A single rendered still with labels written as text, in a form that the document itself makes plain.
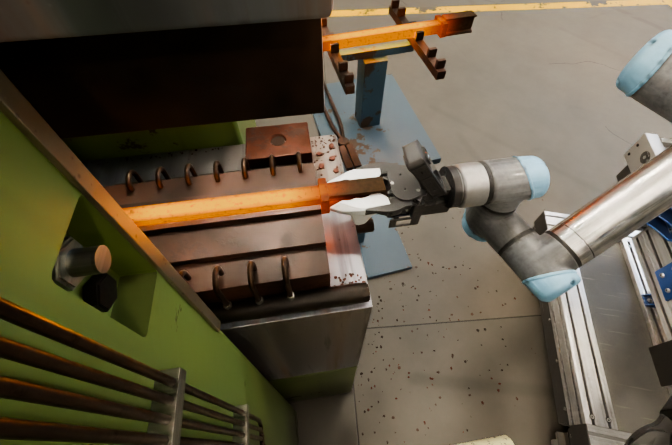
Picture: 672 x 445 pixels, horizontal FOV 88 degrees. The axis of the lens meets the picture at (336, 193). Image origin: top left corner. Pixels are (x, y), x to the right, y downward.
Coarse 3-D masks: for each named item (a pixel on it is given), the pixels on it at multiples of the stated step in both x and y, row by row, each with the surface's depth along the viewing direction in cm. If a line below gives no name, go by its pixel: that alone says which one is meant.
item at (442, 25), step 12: (456, 12) 86; (468, 12) 86; (408, 24) 85; (420, 24) 85; (432, 24) 85; (444, 24) 84; (456, 24) 87; (468, 24) 87; (324, 36) 81; (336, 36) 81; (348, 36) 81; (360, 36) 81; (372, 36) 82; (384, 36) 83; (396, 36) 84; (408, 36) 85; (444, 36) 86; (324, 48) 81
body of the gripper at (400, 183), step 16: (384, 176) 57; (400, 176) 56; (448, 176) 57; (384, 192) 61; (400, 192) 54; (416, 192) 54; (448, 192) 58; (416, 208) 56; (432, 208) 60; (448, 208) 61; (400, 224) 60; (416, 224) 60
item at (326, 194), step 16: (272, 192) 54; (288, 192) 54; (304, 192) 54; (320, 192) 54; (336, 192) 54; (352, 192) 54; (368, 192) 54; (128, 208) 53; (144, 208) 53; (160, 208) 53; (176, 208) 53; (192, 208) 53; (208, 208) 53; (224, 208) 53; (240, 208) 53; (256, 208) 53; (272, 208) 54; (144, 224) 52
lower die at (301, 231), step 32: (128, 192) 56; (160, 192) 56; (192, 192) 56; (224, 192) 56; (256, 192) 55; (160, 224) 52; (192, 224) 52; (224, 224) 53; (256, 224) 53; (288, 224) 53; (320, 224) 53; (192, 256) 50; (224, 256) 50; (256, 256) 51; (288, 256) 51; (320, 256) 51; (192, 288) 48; (224, 288) 48
